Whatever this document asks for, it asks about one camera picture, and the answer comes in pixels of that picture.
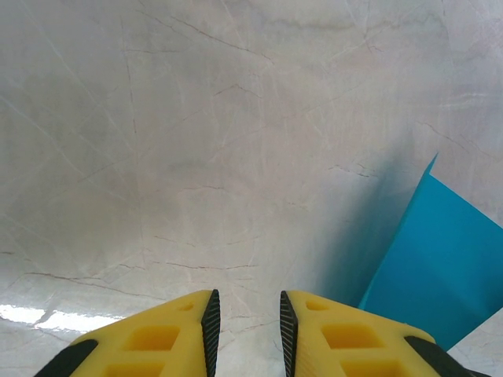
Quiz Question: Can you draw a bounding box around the blue paper sheet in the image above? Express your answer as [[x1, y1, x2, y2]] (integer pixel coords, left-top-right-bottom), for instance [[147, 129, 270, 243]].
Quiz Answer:
[[357, 152, 503, 353]]

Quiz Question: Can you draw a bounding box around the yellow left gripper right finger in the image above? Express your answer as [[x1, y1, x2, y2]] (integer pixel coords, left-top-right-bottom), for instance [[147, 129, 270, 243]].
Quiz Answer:
[[279, 290, 492, 377]]

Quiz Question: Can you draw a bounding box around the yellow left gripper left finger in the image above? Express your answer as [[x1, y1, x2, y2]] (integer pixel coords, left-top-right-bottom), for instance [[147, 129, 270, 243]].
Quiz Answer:
[[37, 289, 222, 377]]

